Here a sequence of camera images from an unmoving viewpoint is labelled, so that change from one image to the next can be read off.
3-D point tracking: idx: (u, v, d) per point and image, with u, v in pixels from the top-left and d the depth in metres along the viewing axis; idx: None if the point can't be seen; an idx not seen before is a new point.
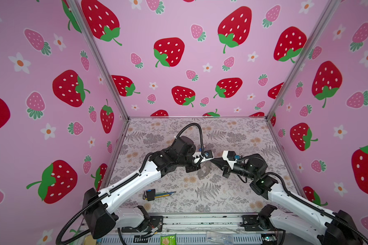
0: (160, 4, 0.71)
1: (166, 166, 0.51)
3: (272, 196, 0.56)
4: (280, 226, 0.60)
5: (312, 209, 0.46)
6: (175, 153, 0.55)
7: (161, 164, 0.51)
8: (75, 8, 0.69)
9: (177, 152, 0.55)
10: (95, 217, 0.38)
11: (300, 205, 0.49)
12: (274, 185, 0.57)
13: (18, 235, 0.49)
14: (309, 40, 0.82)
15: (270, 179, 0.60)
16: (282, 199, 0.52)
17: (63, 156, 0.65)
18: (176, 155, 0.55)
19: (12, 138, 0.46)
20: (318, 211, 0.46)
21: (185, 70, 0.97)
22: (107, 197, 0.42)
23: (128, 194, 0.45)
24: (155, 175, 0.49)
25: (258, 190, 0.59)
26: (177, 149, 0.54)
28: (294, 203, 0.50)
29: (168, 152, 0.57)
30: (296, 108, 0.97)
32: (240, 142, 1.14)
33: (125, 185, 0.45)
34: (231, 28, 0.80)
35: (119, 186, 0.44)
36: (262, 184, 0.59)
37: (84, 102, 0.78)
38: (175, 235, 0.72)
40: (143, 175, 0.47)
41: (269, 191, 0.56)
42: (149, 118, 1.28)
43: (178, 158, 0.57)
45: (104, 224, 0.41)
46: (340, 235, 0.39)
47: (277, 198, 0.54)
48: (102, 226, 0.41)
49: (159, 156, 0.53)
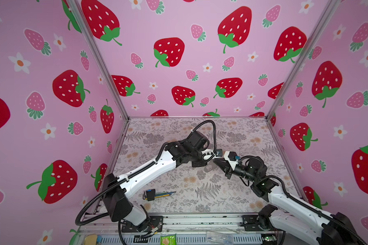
0: (160, 4, 0.71)
1: (182, 156, 0.51)
3: (272, 198, 0.57)
4: (279, 226, 0.60)
5: (309, 210, 0.47)
6: (189, 146, 0.56)
7: (177, 154, 0.51)
8: (75, 7, 0.69)
9: (191, 144, 0.56)
10: (114, 200, 0.40)
11: (297, 205, 0.50)
12: (275, 187, 0.59)
13: (18, 235, 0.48)
14: (309, 40, 0.82)
15: (270, 182, 0.61)
16: (281, 201, 0.54)
17: (63, 156, 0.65)
18: (191, 148, 0.56)
19: (13, 138, 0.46)
20: (315, 212, 0.46)
21: (185, 70, 0.97)
22: (125, 182, 0.43)
23: (145, 180, 0.46)
24: (170, 164, 0.50)
25: (259, 192, 0.60)
26: (192, 142, 0.56)
28: (292, 204, 0.51)
29: (184, 144, 0.58)
30: (296, 108, 0.95)
32: (240, 142, 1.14)
33: (142, 172, 0.46)
34: (231, 28, 0.80)
35: (136, 173, 0.45)
36: (262, 186, 0.61)
37: (84, 102, 0.78)
38: (175, 235, 0.72)
40: (159, 164, 0.48)
41: (269, 193, 0.57)
42: (149, 118, 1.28)
43: (192, 148, 0.56)
45: (121, 209, 0.43)
46: (336, 236, 0.40)
47: (277, 200, 0.55)
48: (120, 210, 0.43)
49: (175, 146, 0.53)
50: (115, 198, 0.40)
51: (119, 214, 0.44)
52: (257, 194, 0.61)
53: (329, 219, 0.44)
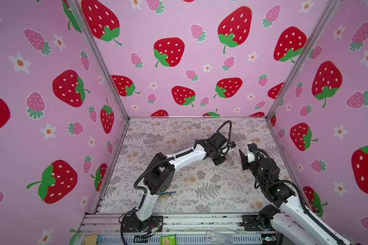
0: (160, 4, 0.71)
1: (210, 151, 0.65)
3: (285, 207, 0.52)
4: (279, 230, 0.61)
5: (327, 234, 0.44)
6: (214, 144, 0.70)
7: (208, 148, 0.64)
8: (75, 8, 0.69)
9: (216, 142, 0.70)
10: (165, 171, 0.50)
11: (314, 224, 0.46)
12: (291, 196, 0.54)
13: (18, 235, 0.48)
14: (309, 40, 0.82)
15: (285, 189, 0.56)
16: (297, 215, 0.50)
17: (63, 156, 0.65)
18: (215, 144, 0.70)
19: (13, 138, 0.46)
20: (335, 239, 0.43)
21: (185, 70, 0.97)
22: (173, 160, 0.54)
23: (184, 164, 0.57)
24: (201, 154, 0.61)
25: (271, 196, 0.55)
26: (216, 140, 0.70)
28: (309, 223, 0.47)
29: (209, 140, 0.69)
30: (296, 108, 0.95)
32: (240, 142, 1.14)
33: (184, 155, 0.57)
34: (231, 28, 0.80)
35: (180, 155, 0.57)
36: (277, 192, 0.55)
37: (84, 102, 0.78)
38: (175, 235, 0.72)
40: (196, 152, 0.61)
41: (285, 202, 0.52)
42: (149, 118, 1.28)
43: (217, 143, 0.69)
45: (166, 181, 0.52)
46: None
47: (292, 213, 0.51)
48: (166, 182, 0.52)
49: (203, 142, 0.67)
50: (165, 171, 0.50)
51: (162, 188, 0.52)
52: (269, 199, 0.56)
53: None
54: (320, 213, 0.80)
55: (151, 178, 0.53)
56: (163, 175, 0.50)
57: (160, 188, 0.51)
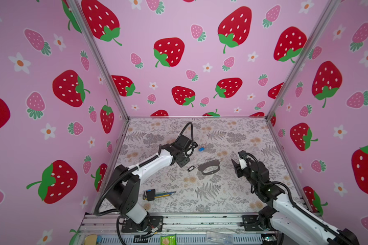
0: (160, 4, 0.71)
1: (176, 154, 0.62)
3: (276, 205, 0.56)
4: (279, 229, 0.61)
5: (315, 223, 0.47)
6: (180, 146, 0.69)
7: (173, 152, 0.62)
8: (75, 8, 0.69)
9: (181, 145, 0.69)
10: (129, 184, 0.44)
11: (302, 216, 0.50)
12: (280, 194, 0.58)
13: (19, 235, 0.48)
14: (309, 40, 0.82)
15: (276, 188, 0.61)
16: (286, 210, 0.53)
17: (63, 156, 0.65)
18: (181, 147, 0.69)
19: (14, 138, 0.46)
20: (322, 225, 0.46)
21: (185, 70, 0.97)
22: (137, 170, 0.49)
23: (150, 172, 0.52)
24: (167, 159, 0.59)
25: (263, 197, 0.60)
26: (181, 143, 0.69)
28: (298, 215, 0.50)
29: (175, 144, 0.70)
30: (296, 108, 0.95)
32: (240, 142, 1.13)
33: (149, 163, 0.53)
34: (231, 28, 0.80)
35: (145, 164, 0.52)
36: (268, 192, 0.60)
37: (84, 102, 0.78)
38: (175, 235, 0.72)
40: (161, 157, 0.57)
41: (274, 199, 0.57)
42: (149, 118, 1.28)
43: (184, 145, 0.70)
45: (132, 196, 0.46)
46: None
47: (282, 209, 0.55)
48: (131, 197, 0.45)
49: (168, 147, 0.64)
50: (129, 184, 0.44)
51: (128, 204, 0.46)
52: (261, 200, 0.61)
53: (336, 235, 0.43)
54: (319, 213, 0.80)
55: (114, 198, 0.46)
56: (126, 190, 0.44)
57: (127, 204, 0.45)
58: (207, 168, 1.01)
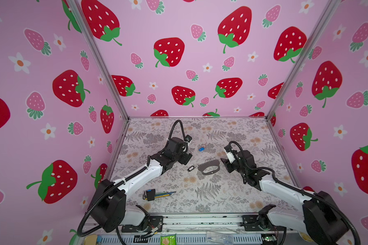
0: (160, 4, 0.71)
1: (166, 164, 0.61)
3: (262, 185, 0.60)
4: (274, 220, 0.61)
5: (294, 191, 0.50)
6: (170, 153, 0.65)
7: (163, 163, 0.59)
8: (75, 7, 0.69)
9: (171, 151, 0.64)
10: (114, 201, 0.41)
11: (283, 188, 0.53)
12: (265, 175, 0.62)
13: (19, 235, 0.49)
14: (309, 40, 0.82)
15: (261, 172, 0.65)
16: (271, 186, 0.56)
17: (63, 156, 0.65)
18: (171, 154, 0.64)
19: (13, 138, 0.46)
20: (299, 192, 0.49)
21: (185, 70, 0.97)
22: (123, 185, 0.46)
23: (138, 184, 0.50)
24: (157, 171, 0.57)
25: (252, 182, 0.64)
26: (170, 149, 0.64)
28: (280, 188, 0.54)
29: (164, 153, 0.66)
30: (296, 108, 0.95)
32: (240, 142, 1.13)
33: (137, 176, 0.50)
34: (231, 28, 0.80)
35: (132, 176, 0.50)
36: (255, 175, 0.64)
37: (84, 102, 0.78)
38: (175, 235, 0.72)
40: (150, 169, 0.55)
41: (260, 180, 0.61)
42: (149, 118, 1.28)
43: (174, 150, 0.65)
45: (118, 213, 0.43)
46: (315, 209, 0.42)
47: (268, 186, 0.58)
48: (117, 214, 0.43)
49: (158, 156, 0.62)
50: (114, 201, 0.41)
51: (114, 221, 0.44)
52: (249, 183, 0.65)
53: (311, 196, 0.46)
54: None
55: (99, 215, 0.43)
56: (111, 207, 0.41)
57: (112, 221, 0.42)
58: (207, 168, 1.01)
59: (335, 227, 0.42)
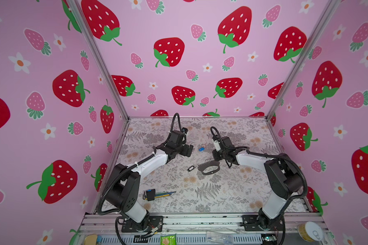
0: (160, 3, 0.71)
1: (170, 154, 0.66)
3: (239, 158, 0.67)
4: (270, 212, 0.62)
5: (260, 156, 0.58)
6: (173, 144, 0.70)
7: (168, 151, 0.65)
8: (75, 7, 0.69)
9: (174, 143, 0.70)
10: (129, 181, 0.45)
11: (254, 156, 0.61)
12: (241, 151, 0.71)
13: (19, 234, 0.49)
14: (309, 40, 0.82)
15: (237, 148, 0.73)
16: (246, 157, 0.64)
17: (63, 156, 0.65)
18: (174, 145, 0.70)
19: (13, 138, 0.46)
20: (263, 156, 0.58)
21: (185, 70, 0.97)
22: (136, 168, 0.50)
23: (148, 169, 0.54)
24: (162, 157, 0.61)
25: (231, 158, 0.72)
26: (173, 140, 0.70)
28: (252, 157, 0.61)
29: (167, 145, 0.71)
30: (296, 107, 0.95)
32: (240, 142, 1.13)
33: (147, 161, 0.55)
34: (231, 28, 0.80)
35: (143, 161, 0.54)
36: (233, 152, 0.72)
37: (84, 102, 0.78)
38: (175, 235, 0.72)
40: (158, 155, 0.60)
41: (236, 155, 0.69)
42: (149, 118, 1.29)
43: (176, 142, 0.70)
45: (133, 194, 0.47)
46: (272, 165, 0.50)
47: (243, 158, 0.65)
48: (132, 194, 0.46)
49: (162, 147, 0.67)
50: (130, 181, 0.45)
51: (130, 202, 0.47)
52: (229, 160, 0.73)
53: (273, 156, 0.55)
54: (320, 213, 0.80)
55: (114, 197, 0.46)
56: (127, 188, 0.45)
57: (127, 202, 0.46)
58: (207, 168, 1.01)
59: (293, 181, 0.49)
